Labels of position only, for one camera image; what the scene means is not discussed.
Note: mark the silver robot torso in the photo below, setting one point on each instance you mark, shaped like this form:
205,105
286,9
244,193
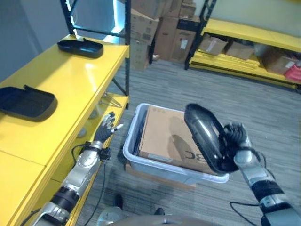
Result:
152,220

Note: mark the cardboard box with black print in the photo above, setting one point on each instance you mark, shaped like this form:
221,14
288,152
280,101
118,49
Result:
143,27

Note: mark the dark robot foot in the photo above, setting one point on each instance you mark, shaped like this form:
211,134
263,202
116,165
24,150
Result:
159,211
118,201

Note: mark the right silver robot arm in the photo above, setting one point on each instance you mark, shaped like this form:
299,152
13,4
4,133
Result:
263,183

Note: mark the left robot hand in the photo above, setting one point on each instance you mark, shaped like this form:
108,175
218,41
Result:
103,133

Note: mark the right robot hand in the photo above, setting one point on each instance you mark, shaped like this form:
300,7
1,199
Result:
236,137

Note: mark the dark left robot foot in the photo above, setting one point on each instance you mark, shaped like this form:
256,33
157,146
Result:
118,201

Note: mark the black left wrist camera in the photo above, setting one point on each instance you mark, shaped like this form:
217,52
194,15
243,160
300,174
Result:
105,154

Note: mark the red plastic bag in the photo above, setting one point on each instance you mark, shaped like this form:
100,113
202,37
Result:
294,71

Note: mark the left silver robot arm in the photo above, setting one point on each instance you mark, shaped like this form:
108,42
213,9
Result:
77,169

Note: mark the small brown cardboard box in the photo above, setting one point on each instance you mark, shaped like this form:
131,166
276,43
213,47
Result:
187,9

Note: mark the grey round object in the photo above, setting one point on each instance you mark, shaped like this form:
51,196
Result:
82,133

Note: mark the plain brown cardboard box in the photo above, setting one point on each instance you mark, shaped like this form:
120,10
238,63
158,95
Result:
138,55

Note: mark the large brown cardboard box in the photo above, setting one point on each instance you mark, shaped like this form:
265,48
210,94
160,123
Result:
150,7

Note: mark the open cardboard box white label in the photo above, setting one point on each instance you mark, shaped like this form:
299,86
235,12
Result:
212,44

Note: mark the tall brown cardboard box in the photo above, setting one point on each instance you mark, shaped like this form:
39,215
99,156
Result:
165,38

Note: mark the brown cardboard sheet with print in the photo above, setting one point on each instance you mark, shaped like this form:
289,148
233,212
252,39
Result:
162,139

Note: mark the brown cardboard box with stickers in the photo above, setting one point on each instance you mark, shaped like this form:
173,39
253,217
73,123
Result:
277,61

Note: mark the translucent grey plastic box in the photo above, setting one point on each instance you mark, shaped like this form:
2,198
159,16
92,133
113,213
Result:
162,173

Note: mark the cardboard box with dark top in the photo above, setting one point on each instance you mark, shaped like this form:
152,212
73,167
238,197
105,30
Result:
184,41

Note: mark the black sole-shaped plastic part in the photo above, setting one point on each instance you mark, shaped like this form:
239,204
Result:
80,48
26,103
203,136
138,136

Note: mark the low brown cardboard box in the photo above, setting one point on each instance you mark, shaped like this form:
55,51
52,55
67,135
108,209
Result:
240,50

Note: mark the dark right robot foot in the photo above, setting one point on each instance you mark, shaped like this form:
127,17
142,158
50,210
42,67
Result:
159,211

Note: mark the yellow shelf unit black frame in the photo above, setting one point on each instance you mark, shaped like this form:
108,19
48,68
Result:
58,94
247,31

